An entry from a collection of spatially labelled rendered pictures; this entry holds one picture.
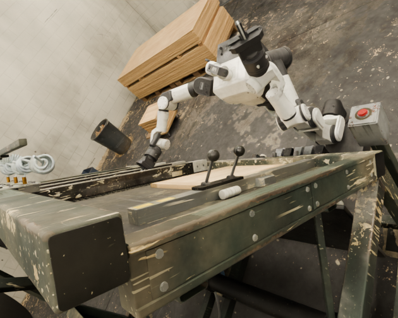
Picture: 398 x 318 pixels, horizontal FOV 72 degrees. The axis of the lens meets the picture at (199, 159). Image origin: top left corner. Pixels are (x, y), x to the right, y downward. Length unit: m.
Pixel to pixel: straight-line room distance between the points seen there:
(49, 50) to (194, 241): 6.53
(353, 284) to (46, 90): 6.14
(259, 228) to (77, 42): 6.80
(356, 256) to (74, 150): 5.79
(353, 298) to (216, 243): 0.81
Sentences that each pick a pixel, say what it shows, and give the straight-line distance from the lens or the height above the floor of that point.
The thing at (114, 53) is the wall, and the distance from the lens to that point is 7.49.
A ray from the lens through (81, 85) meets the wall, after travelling 6.81.
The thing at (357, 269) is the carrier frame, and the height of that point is 0.79.
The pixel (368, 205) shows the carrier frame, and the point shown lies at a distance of 1.35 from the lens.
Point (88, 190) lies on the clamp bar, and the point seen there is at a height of 1.52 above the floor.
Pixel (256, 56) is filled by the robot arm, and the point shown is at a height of 1.51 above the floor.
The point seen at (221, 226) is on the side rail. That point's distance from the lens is 0.53.
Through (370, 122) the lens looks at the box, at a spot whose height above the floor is 0.93.
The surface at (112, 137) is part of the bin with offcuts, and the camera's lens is 5.51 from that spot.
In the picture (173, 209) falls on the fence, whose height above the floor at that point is 1.54.
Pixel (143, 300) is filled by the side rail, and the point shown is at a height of 1.70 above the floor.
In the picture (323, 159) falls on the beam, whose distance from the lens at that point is 1.39.
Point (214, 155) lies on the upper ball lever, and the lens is 0.80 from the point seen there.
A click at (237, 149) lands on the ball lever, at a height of 1.43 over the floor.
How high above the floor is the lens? 1.97
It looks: 33 degrees down
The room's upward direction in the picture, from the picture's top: 51 degrees counter-clockwise
